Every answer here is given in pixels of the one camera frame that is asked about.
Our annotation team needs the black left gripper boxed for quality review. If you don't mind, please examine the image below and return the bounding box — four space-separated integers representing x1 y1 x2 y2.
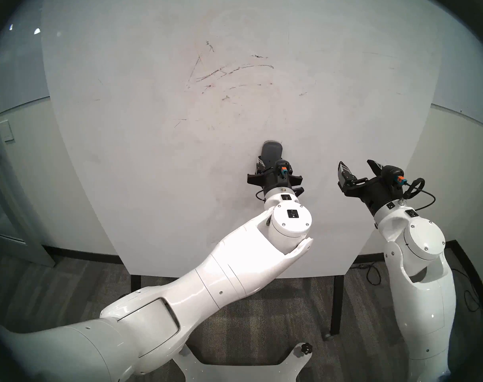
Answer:
247 156 304 197

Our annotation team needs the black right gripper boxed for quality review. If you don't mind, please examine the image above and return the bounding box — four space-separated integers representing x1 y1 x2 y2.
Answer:
337 159 405 217

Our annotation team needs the dark grey whiteboard eraser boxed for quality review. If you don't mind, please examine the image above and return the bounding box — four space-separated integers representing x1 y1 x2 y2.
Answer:
261 141 284 167

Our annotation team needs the large white whiteboard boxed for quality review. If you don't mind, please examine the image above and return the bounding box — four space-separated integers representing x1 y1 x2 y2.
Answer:
41 0 443 278

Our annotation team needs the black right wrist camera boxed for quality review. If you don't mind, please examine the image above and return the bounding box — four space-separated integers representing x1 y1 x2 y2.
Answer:
379 166 406 189

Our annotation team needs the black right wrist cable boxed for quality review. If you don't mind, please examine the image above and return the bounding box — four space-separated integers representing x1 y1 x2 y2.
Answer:
400 178 437 211

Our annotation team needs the looped black floor cable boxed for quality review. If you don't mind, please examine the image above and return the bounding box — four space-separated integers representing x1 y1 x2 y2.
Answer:
352 261 483 312

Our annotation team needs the wall glass board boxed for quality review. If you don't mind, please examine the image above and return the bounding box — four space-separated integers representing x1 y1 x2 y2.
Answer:
0 0 51 115
428 27 483 127

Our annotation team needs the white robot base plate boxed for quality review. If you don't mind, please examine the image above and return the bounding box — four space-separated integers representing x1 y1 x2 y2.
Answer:
172 343 313 382

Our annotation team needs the glass door with grey frame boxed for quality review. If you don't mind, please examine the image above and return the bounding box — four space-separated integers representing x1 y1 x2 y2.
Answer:
0 95 56 268

